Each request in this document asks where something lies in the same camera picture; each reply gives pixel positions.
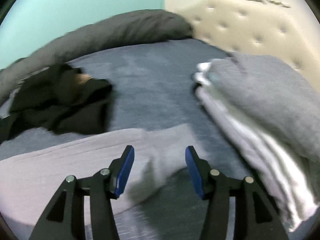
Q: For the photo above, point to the folded grey clothes stack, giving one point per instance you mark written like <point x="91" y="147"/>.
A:
<point x="271" y="113"/>

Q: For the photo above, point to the blue patterned bed sheet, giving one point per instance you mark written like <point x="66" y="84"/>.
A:
<point x="153" y="90"/>

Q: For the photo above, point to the cream tufted headboard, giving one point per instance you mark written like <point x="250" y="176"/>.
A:
<point x="286" y="29"/>

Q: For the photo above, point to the grey knit sweater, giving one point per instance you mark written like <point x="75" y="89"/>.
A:
<point x="28" y="181"/>

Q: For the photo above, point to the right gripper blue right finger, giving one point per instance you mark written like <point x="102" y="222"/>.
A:
<point x="255" y="215"/>

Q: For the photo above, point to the dark grey rolled duvet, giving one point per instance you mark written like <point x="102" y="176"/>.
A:
<point x="127" y="29"/>

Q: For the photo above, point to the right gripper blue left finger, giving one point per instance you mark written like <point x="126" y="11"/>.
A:
<point x="63" y="217"/>

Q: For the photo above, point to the black garment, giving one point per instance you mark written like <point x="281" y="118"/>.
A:
<point x="61" y="99"/>

